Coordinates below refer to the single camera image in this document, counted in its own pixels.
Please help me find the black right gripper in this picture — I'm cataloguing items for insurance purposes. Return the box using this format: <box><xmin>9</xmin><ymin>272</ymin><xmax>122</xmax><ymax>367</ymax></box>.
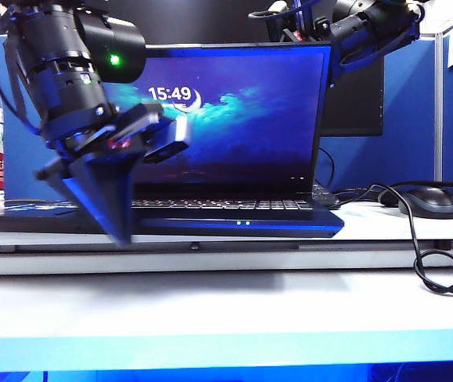
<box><xmin>266</xmin><ymin>0</ymin><xmax>333</xmax><ymax>43</ymax></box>

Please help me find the black ASUS computer monitor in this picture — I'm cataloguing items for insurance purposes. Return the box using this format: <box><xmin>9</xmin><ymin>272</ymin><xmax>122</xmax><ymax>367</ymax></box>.
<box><xmin>122</xmin><ymin>0</ymin><xmax>386</xmax><ymax>138</ymax></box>

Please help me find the black looped cable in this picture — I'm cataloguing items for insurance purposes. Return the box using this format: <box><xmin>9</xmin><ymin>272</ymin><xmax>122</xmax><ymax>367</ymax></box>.
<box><xmin>371</xmin><ymin>182</ymin><xmax>453</xmax><ymax>299</ymax></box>

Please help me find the white desk riser board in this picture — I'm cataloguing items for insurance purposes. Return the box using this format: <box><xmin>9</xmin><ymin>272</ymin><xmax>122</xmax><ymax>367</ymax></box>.
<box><xmin>0</xmin><ymin>198</ymin><xmax>453</xmax><ymax>278</ymax></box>

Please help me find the black laptop plug cable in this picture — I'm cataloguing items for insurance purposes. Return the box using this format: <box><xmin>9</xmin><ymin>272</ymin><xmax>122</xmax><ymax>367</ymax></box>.
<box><xmin>317</xmin><ymin>186</ymin><xmax>386</xmax><ymax>211</ymax></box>

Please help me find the black Hasee laptop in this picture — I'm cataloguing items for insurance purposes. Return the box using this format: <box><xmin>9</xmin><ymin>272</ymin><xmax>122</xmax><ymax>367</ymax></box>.
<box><xmin>0</xmin><ymin>41</ymin><xmax>346</xmax><ymax>240</ymax></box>

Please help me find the grey partition post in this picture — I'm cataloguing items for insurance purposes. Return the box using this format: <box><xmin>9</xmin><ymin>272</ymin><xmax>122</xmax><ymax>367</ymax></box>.
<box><xmin>433</xmin><ymin>33</ymin><xmax>447</xmax><ymax>185</ymax></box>

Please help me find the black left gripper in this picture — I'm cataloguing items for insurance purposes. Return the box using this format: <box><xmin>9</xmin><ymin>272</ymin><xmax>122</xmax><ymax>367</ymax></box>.
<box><xmin>34</xmin><ymin>103</ymin><xmax>162</xmax><ymax>247</ymax></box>

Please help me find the black grey computer mouse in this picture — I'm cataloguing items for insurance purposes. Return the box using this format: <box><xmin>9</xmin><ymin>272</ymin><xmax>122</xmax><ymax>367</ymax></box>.
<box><xmin>397</xmin><ymin>186</ymin><xmax>453</xmax><ymax>220</ymax></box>

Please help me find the thin black monitor cable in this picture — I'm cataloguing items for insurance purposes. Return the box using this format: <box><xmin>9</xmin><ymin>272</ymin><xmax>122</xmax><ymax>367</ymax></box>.
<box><xmin>317</xmin><ymin>146</ymin><xmax>336</xmax><ymax>193</ymax></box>

